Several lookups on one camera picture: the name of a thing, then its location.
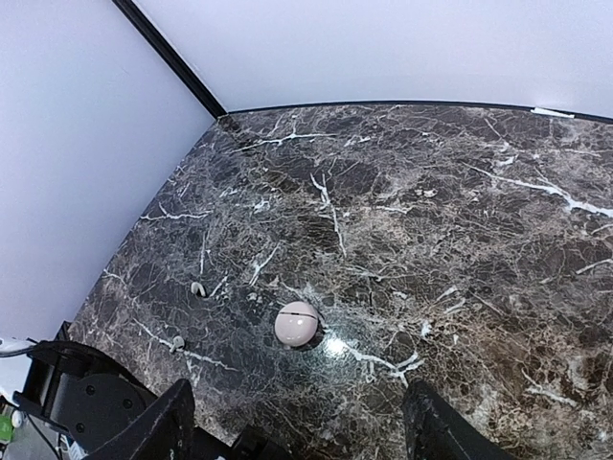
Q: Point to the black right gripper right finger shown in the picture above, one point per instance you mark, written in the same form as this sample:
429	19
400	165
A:
435	430

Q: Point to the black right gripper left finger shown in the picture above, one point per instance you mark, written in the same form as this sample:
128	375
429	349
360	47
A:
163	431

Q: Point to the white earbud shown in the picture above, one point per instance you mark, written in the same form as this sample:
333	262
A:
178	344
198	290

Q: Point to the pink earbud charging case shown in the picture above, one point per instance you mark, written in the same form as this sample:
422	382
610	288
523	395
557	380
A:
296	324

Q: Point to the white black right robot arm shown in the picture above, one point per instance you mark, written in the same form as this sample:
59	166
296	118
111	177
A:
89	397

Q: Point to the black left frame post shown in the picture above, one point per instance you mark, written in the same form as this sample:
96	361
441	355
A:
180	68

